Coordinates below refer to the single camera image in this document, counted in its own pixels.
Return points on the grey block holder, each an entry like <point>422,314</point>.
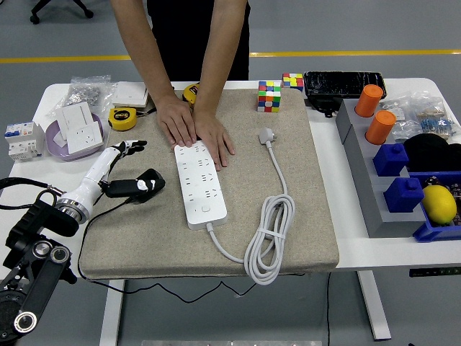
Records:
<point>363,173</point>

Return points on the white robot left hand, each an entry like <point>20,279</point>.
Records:
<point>95,169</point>

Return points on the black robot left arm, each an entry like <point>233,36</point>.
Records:
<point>36,259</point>

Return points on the person's right hand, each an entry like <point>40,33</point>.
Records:
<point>176,119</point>

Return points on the yellow lemon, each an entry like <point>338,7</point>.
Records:
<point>438,204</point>

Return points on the white wall socket panel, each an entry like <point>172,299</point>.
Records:
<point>84,138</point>

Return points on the blue plastic bin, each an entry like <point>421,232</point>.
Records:
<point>432,232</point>

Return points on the person's left hand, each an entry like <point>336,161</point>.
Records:
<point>212,137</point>

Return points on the person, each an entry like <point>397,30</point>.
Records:
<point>187,36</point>

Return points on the clear bag of small parts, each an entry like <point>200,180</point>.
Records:
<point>399,115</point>

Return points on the grey-brown mat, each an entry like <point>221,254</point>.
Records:
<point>144,245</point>

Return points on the orange cylinder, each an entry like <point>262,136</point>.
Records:
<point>380,127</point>
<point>368,100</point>

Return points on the white power strip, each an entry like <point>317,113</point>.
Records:
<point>201,194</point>

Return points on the black wrapped tray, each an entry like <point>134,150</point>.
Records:
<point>342,83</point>

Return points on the black cloth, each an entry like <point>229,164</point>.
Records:
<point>432,151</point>

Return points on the white switch on box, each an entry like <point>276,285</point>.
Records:
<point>129,93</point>

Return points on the plastic bag of metal parts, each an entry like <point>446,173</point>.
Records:
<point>84,93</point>

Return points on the clear bag of resistors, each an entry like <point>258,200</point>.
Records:
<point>437,122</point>

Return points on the person's right forearm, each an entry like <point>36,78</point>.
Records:
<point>144,47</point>

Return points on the small colourful puzzle cube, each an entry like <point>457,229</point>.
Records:
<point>292,81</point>

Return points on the yellow tape measure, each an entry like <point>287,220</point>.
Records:
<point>189,93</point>
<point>122,118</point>

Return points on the large colourful puzzle cube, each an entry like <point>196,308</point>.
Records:
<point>269,96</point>

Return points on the black plug adapter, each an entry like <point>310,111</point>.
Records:
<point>153,174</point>

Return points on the blue block with knob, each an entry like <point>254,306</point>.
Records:
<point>403,194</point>
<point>390,158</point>

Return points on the black table control panel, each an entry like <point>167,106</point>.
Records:
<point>432,272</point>

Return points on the white wall switch panel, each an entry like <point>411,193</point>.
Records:
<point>73,115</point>

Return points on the black office chair base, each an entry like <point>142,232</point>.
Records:
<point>61,9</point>

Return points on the white circuit breaker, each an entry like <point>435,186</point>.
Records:
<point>21,140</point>

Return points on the person's left forearm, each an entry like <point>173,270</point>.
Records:
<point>216,54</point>

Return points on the purple bowl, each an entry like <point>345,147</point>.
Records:
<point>54,144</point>

